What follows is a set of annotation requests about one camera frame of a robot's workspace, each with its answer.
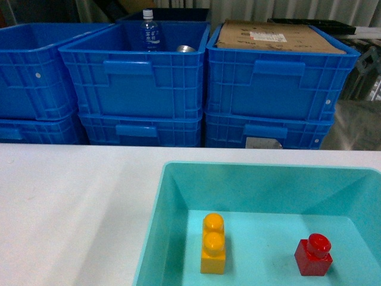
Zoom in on red one-stud toy block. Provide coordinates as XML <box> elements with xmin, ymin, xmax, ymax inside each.
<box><xmin>294</xmin><ymin>233</ymin><xmax>333</xmax><ymax>276</ymax></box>

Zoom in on teal plastic tray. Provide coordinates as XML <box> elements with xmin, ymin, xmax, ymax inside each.
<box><xmin>133</xmin><ymin>162</ymin><xmax>380</xmax><ymax>285</ymax></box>

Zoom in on black flat tray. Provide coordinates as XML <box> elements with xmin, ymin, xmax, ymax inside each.
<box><xmin>267</xmin><ymin>18</ymin><xmax>356</xmax><ymax>35</ymax></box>

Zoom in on silver metal can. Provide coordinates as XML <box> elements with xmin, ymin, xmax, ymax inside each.
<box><xmin>176</xmin><ymin>45</ymin><xmax>196</xmax><ymax>53</ymax></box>

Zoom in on blue crate bottom right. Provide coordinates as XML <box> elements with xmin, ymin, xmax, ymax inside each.
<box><xmin>205</xmin><ymin>112</ymin><xmax>334</xmax><ymax>150</ymax></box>

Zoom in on blue crate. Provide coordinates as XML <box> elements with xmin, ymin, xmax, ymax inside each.
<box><xmin>205</xmin><ymin>26</ymin><xmax>360</xmax><ymax>122</ymax></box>
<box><xmin>1</xmin><ymin>112</ymin><xmax>89</xmax><ymax>145</ymax></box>
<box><xmin>59</xmin><ymin>21</ymin><xmax>210</xmax><ymax>119</ymax></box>
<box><xmin>1</xmin><ymin>23</ymin><xmax>109</xmax><ymax>121</ymax></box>
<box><xmin>205</xmin><ymin>112</ymin><xmax>334</xmax><ymax>150</ymax></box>
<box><xmin>79</xmin><ymin>114</ymin><xmax>202</xmax><ymax>147</ymax></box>

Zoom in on blue crate top left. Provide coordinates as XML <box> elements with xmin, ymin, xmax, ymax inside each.
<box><xmin>1</xmin><ymin>23</ymin><xmax>109</xmax><ymax>121</ymax></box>

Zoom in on grey scissor roller conveyor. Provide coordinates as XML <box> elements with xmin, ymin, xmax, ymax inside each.
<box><xmin>340</xmin><ymin>28</ymin><xmax>380</xmax><ymax>101</ymax></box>

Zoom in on blue crate top right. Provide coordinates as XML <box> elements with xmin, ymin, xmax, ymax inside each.
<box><xmin>205</xmin><ymin>26</ymin><xmax>360</xmax><ymax>122</ymax></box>

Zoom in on brown cardboard box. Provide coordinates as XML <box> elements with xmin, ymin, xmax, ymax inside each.
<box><xmin>216</xmin><ymin>20</ymin><xmax>346</xmax><ymax>54</ymax></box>

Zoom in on blue crate top middle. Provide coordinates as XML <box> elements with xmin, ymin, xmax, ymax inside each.
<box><xmin>59</xmin><ymin>21</ymin><xmax>210</xmax><ymax>119</ymax></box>

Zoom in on blue crate bottom middle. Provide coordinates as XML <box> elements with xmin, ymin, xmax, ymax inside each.
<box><xmin>79</xmin><ymin>114</ymin><xmax>202</xmax><ymax>147</ymax></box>

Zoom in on blue crate bottom left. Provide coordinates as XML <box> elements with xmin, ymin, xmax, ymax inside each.
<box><xmin>1</xmin><ymin>112</ymin><xmax>89</xmax><ymax>145</ymax></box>

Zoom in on yellow two-stud toy block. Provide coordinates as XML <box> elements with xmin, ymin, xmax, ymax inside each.
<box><xmin>200</xmin><ymin>213</ymin><xmax>226</xmax><ymax>275</ymax></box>

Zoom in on clear water bottle blue label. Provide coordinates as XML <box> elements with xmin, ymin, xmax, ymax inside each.
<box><xmin>139</xmin><ymin>9</ymin><xmax>163</xmax><ymax>52</ymax></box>

